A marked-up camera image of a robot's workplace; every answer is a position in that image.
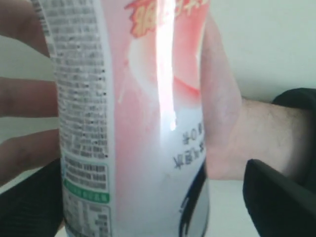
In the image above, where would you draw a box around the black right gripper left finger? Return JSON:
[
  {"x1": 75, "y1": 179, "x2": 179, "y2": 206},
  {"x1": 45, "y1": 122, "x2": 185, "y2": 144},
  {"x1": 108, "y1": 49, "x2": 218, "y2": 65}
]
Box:
[{"x1": 0, "y1": 159, "x2": 63, "y2": 237}]

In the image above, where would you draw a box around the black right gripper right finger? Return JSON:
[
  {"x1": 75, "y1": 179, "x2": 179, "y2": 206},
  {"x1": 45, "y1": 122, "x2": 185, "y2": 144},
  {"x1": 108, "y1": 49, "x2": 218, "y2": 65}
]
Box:
[{"x1": 242, "y1": 159, "x2": 316, "y2": 237}]

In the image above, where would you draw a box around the red label black cap bottle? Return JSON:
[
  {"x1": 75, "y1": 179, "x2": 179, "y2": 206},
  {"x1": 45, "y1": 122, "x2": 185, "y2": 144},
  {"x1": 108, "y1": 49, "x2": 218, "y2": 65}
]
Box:
[{"x1": 32, "y1": 0, "x2": 209, "y2": 237}]

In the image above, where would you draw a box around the forearm in black sleeve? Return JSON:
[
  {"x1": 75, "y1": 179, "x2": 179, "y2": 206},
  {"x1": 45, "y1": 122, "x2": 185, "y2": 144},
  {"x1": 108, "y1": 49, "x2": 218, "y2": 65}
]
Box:
[{"x1": 238, "y1": 88, "x2": 316, "y2": 181}]

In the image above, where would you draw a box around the person's open bare hand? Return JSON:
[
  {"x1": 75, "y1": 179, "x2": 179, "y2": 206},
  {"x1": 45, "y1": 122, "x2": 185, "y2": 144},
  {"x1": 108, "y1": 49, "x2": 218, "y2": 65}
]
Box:
[{"x1": 0, "y1": 0, "x2": 243, "y2": 185}]

